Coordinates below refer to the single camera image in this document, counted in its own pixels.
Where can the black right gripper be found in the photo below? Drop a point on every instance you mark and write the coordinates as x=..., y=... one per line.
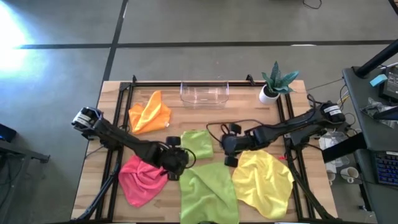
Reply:
x=236, y=144

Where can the small white cup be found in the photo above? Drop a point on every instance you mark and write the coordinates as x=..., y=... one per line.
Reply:
x=331, y=177

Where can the black flat bar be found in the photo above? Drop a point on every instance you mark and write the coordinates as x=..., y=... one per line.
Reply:
x=342, y=148

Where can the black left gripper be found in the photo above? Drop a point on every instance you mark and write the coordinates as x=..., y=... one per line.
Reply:
x=174, y=158

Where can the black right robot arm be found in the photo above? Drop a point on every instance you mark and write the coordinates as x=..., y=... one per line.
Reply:
x=286, y=127

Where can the orange microfiber towel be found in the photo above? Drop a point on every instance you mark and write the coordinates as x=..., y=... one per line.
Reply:
x=149, y=115

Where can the light blue block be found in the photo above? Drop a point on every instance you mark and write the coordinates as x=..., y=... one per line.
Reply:
x=378, y=80

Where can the black device blue light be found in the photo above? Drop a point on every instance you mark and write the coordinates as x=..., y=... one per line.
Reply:
x=7, y=133

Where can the black metal stand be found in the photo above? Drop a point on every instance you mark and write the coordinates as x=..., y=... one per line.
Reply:
x=28, y=154

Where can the clear plastic bin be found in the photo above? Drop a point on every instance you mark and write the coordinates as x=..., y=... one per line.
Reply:
x=203, y=95

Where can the white plastic bag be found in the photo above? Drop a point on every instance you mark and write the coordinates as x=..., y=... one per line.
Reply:
x=326, y=141

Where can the clear plastic bag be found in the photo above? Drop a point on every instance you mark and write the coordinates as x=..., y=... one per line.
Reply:
x=373, y=107

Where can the yellow microfiber towel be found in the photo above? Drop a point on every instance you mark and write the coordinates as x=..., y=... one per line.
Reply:
x=264, y=183

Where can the black backlit keyboard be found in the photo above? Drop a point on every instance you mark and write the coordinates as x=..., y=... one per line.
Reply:
x=388, y=169

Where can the small red clip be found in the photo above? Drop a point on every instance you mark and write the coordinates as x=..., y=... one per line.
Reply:
x=281, y=157

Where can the potted plant white pot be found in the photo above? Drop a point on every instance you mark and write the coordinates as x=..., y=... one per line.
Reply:
x=267, y=96

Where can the pink microfiber towel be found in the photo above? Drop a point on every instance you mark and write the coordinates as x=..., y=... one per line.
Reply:
x=140, y=183

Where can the lime green microfiber towel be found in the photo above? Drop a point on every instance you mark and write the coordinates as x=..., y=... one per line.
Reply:
x=197, y=143
x=208, y=196

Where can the white mug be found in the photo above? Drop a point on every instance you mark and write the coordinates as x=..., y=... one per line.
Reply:
x=344, y=175

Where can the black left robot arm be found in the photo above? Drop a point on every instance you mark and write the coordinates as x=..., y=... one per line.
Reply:
x=124, y=140

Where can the black pole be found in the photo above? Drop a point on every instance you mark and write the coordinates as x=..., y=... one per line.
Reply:
x=376, y=59

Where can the grey side desk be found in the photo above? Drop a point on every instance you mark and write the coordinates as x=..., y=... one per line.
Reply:
x=357, y=84

